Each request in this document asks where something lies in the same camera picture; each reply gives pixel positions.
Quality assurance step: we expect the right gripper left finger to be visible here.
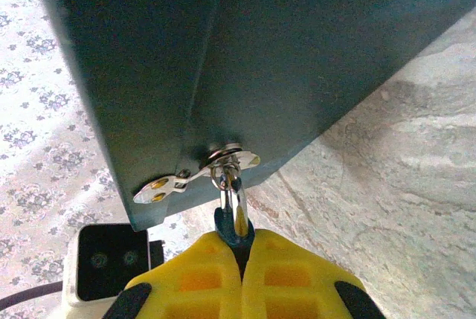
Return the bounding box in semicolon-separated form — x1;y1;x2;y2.
102;230;246;319

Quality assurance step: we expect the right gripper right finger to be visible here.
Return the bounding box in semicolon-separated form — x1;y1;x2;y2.
242;228;387;319

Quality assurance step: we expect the small blue padlock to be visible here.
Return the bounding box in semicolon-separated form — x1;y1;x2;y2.
213;170;257;260

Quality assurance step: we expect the blue starry night print box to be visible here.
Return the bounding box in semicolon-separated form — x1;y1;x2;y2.
25;0;476;233

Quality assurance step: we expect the silver box hasp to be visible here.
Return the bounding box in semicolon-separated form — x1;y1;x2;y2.
132;142;261;204

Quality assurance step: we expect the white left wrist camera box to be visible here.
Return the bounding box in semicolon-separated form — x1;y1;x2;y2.
61;222;167;319

